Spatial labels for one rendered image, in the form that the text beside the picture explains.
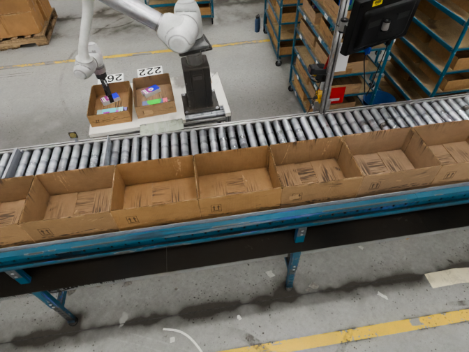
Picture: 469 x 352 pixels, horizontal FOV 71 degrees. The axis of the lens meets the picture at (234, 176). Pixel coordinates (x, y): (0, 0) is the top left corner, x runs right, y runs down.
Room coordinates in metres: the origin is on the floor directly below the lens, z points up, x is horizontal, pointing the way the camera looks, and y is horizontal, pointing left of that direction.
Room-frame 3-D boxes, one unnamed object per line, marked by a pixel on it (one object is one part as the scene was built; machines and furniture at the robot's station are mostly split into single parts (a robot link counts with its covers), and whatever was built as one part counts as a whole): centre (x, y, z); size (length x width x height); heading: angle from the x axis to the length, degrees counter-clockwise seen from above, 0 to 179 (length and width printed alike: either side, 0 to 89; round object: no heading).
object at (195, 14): (2.06, 0.24, 1.37); 0.18 x 0.16 x 0.22; 173
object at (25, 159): (1.38, 1.34, 0.72); 0.52 x 0.05 x 0.05; 6
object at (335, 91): (1.91, -0.71, 0.85); 0.16 x 0.01 x 0.13; 96
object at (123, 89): (2.04, 0.88, 0.80); 0.38 x 0.28 x 0.10; 9
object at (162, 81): (2.11, 0.57, 0.80); 0.38 x 0.28 x 0.10; 12
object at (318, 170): (1.12, -0.39, 0.96); 0.39 x 0.29 x 0.17; 96
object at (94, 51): (2.11, 0.91, 1.14); 0.13 x 0.11 x 0.16; 172
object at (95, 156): (1.43, 0.89, 0.72); 0.52 x 0.05 x 0.05; 6
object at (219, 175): (1.08, -0.01, 0.96); 0.39 x 0.29 x 0.17; 96
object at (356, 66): (2.57, -0.94, 0.79); 0.40 x 0.30 x 0.10; 8
